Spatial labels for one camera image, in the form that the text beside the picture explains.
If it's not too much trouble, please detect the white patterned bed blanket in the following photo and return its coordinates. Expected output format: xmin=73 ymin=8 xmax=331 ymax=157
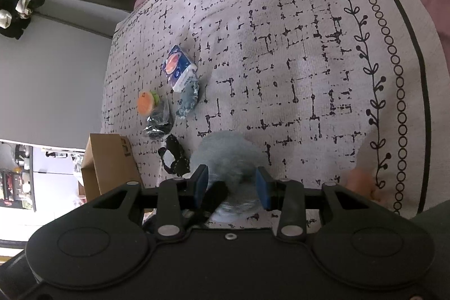
xmin=102 ymin=0 xmax=449 ymax=217

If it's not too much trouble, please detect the brown cardboard box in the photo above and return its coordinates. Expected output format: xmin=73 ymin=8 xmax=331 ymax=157
xmin=81 ymin=133 xmax=142 ymax=202

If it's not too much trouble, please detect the denim fabric pouch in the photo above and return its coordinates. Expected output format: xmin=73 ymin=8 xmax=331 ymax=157
xmin=175 ymin=75 xmax=199 ymax=119

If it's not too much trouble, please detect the dark crinkled plastic bag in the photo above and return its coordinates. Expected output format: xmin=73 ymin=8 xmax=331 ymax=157
xmin=143 ymin=100 xmax=174 ymax=140

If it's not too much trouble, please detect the black white small plush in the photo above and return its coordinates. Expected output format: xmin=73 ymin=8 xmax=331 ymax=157
xmin=158 ymin=134 xmax=190 ymax=177

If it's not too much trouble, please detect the blue planet tissue pack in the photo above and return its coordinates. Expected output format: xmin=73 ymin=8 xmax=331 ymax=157
xmin=162 ymin=45 xmax=197 ymax=93

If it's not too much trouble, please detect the orange green watermelon plush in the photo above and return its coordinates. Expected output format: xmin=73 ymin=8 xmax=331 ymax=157
xmin=136 ymin=91 xmax=160 ymax=116

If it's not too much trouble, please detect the fluffy grey-blue plush ball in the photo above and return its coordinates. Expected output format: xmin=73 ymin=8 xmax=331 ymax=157
xmin=190 ymin=131 xmax=269 ymax=224

